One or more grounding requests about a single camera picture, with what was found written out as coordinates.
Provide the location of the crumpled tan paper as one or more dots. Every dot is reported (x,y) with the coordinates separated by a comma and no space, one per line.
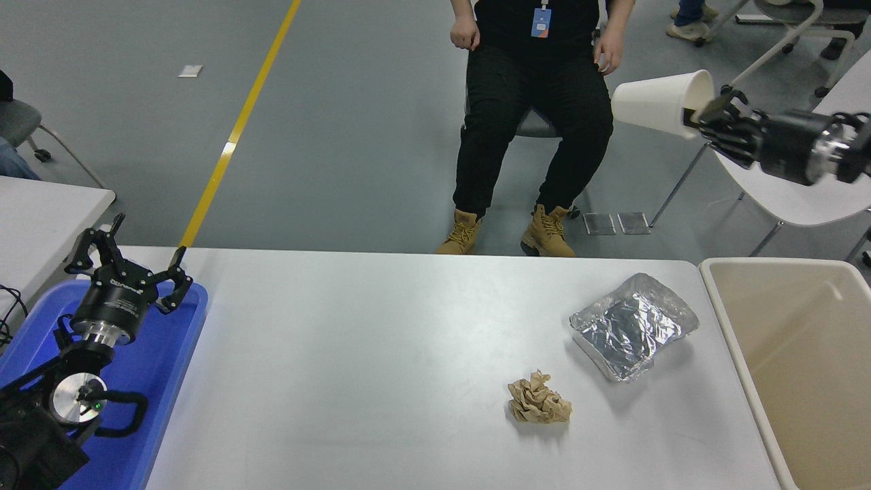
(539,401)

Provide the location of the person's left hand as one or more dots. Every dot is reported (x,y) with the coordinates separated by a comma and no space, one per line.
(610,51)

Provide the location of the white side table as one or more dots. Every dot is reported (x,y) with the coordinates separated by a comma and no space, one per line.
(41,219)

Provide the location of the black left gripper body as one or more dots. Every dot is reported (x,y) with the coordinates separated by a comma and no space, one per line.
(114,301)

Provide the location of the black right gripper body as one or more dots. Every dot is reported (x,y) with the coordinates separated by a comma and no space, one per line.
(786,146)

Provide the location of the person's right hand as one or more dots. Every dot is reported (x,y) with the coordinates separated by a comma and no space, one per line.
(466,34)

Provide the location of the blue plastic tray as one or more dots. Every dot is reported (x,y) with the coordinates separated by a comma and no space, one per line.
(162,367)

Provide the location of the person's left forearm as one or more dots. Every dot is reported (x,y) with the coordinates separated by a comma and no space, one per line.
(619,13)

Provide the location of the white frame rolling chair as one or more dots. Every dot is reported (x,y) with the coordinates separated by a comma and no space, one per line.
(537,124)
(796,13)

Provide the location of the person's right forearm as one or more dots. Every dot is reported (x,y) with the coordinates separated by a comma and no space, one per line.
(463,8)

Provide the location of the white paper cup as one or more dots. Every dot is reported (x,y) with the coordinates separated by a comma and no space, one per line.
(653,102)

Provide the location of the white shell chair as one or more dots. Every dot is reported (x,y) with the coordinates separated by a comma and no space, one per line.
(803,204)

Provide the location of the metal floor plate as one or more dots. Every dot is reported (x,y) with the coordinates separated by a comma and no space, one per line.
(599,224)
(634,223)

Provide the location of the grey office chair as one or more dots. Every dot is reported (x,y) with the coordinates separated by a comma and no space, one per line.
(17,117)

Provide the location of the large pale bin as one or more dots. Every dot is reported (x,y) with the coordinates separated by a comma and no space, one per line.
(803,367)

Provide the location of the foil tray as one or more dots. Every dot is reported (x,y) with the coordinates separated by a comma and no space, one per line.
(629,332)

